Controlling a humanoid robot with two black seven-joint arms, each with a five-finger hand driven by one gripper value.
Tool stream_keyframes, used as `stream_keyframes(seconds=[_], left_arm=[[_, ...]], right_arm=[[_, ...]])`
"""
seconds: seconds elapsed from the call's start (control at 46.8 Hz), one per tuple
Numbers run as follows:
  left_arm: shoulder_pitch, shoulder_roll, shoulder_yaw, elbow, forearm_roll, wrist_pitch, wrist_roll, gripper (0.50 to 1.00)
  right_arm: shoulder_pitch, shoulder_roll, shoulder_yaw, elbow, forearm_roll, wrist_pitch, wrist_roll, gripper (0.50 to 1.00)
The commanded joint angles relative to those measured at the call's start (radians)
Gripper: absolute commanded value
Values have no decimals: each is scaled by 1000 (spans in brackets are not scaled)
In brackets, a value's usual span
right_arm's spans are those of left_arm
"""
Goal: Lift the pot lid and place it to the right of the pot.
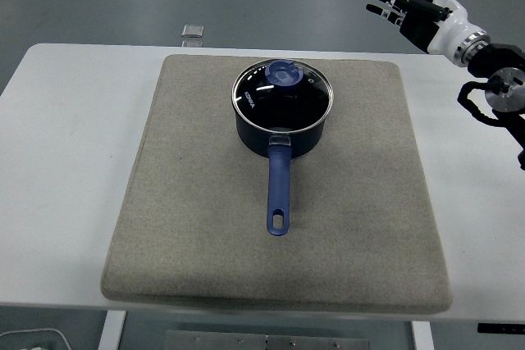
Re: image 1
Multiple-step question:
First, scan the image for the dark blue saucepan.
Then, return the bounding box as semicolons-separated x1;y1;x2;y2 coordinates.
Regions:
232;91;331;238

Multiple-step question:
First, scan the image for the beige fabric mat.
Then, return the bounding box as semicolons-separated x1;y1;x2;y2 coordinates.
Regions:
100;53;454;315

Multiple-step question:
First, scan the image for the white rounded tray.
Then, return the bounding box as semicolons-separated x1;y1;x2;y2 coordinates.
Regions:
0;327;69;350

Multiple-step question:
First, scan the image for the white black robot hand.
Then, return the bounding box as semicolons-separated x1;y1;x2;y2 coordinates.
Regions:
364;0;486;56

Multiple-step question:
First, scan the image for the grey metal plate with screws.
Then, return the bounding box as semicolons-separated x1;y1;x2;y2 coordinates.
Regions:
165;330;371;350

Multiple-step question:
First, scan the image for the glass lid with blue knob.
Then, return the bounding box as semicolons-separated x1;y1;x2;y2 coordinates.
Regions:
231;58;335;134

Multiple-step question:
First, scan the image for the white table leg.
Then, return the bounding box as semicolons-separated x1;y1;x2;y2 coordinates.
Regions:
98;310;128;350
410;320;436;350

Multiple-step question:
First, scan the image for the black flat bar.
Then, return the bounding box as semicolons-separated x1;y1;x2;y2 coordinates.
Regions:
477;322;525;334

